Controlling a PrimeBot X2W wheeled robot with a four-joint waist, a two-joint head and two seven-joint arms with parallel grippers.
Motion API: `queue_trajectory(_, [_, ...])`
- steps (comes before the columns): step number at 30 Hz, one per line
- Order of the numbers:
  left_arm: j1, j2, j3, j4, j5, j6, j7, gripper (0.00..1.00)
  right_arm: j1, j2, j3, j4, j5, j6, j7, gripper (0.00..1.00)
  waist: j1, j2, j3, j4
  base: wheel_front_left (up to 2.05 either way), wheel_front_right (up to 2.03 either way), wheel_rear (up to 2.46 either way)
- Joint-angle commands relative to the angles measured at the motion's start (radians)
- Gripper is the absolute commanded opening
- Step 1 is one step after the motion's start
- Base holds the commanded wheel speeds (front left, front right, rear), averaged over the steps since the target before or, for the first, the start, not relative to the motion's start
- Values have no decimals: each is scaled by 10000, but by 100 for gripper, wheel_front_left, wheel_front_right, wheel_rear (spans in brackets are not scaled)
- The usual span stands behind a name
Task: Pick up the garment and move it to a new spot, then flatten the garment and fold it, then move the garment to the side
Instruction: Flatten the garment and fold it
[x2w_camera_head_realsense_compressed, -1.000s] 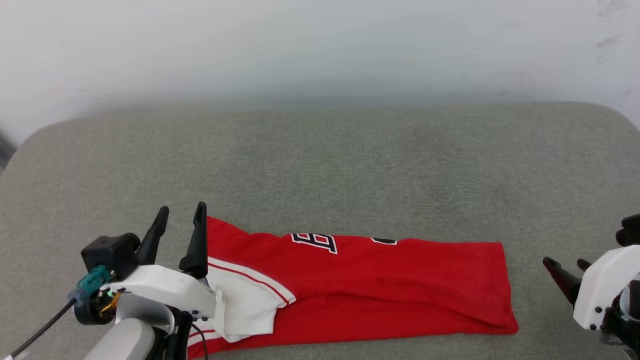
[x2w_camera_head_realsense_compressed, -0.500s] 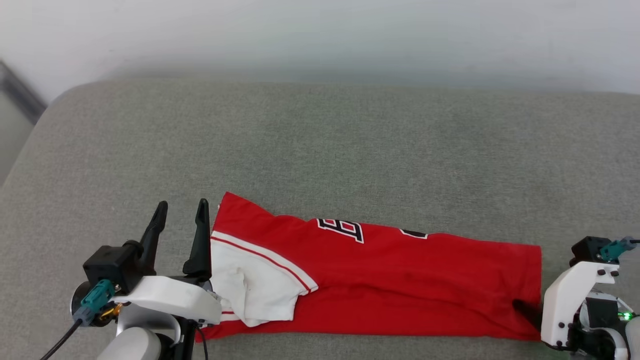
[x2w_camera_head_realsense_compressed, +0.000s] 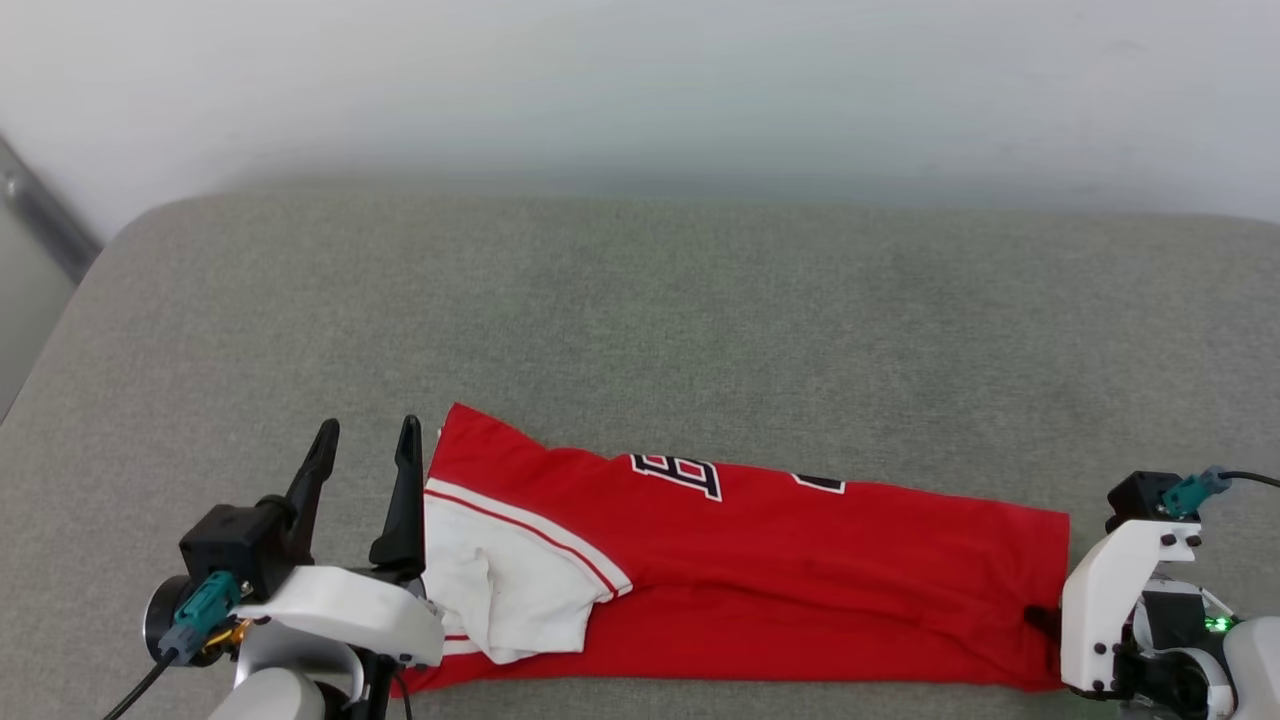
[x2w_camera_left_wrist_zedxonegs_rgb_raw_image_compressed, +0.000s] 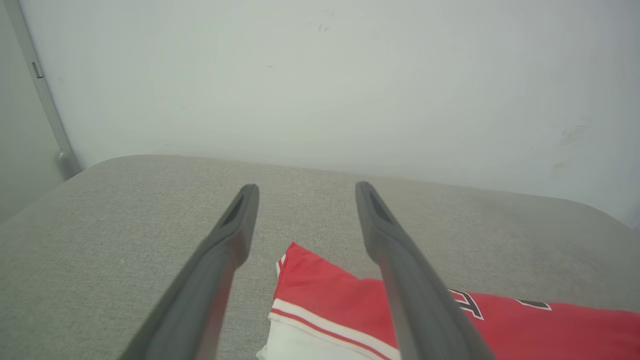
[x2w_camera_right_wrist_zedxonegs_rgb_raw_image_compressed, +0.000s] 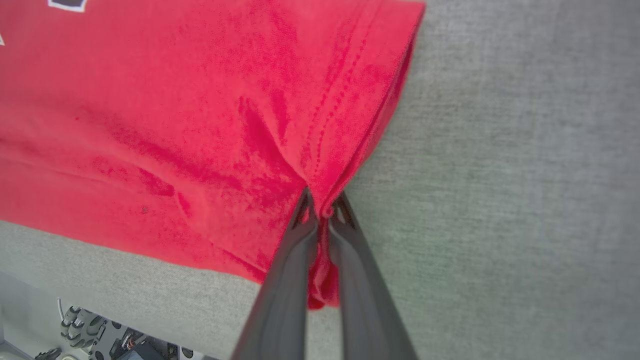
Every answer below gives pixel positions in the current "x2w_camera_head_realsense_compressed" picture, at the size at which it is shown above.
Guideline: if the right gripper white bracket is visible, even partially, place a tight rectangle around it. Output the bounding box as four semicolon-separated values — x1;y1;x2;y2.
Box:
1024;518;1238;720

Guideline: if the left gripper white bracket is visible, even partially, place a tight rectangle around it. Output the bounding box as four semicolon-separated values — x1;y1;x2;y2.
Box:
143;414;447;720

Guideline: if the red and white jersey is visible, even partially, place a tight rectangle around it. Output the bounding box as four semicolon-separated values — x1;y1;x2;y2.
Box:
395;402;1072;697

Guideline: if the grey fabric sofa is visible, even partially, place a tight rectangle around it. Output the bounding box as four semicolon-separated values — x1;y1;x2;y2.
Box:
0;185;1280;720

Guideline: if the grey metal floor strip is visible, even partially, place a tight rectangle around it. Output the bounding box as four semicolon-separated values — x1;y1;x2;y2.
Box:
0;134;104;283

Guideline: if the left camera cable teal plug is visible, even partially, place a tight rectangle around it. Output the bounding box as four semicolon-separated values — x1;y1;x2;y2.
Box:
100;571;244;720

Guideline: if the camera cable teal plug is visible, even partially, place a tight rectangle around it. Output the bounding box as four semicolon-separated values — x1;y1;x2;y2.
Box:
100;571;244;720
1160;464;1280;520

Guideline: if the right camera cable teal plug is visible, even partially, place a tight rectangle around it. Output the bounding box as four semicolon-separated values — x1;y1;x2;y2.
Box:
1160;464;1280;520

